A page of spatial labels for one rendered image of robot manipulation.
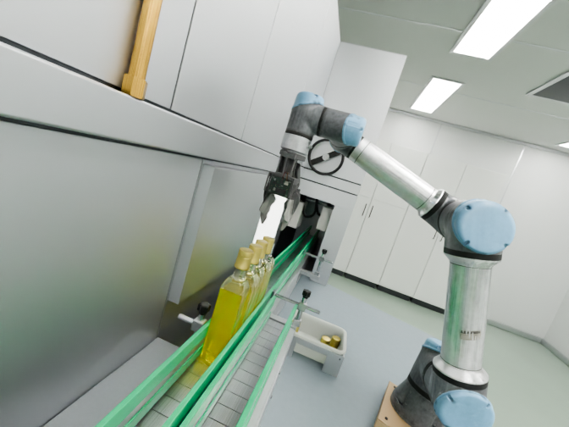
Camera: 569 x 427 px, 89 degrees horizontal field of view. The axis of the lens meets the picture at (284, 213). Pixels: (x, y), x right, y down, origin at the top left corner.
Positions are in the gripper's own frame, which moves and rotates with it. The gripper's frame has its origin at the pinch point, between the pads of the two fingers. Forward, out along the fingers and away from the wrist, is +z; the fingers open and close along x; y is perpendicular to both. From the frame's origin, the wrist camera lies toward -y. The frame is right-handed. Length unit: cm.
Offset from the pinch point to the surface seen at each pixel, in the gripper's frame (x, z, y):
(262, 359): 10.5, 32.7, 10.9
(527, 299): 313, 66, -419
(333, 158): 1, -28, -95
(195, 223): -13.1, 2.3, 19.6
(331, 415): 33, 46, 2
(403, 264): 122, 70, -372
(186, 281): -11.9, 17.0, 18.4
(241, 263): 0.2, 7.5, 19.0
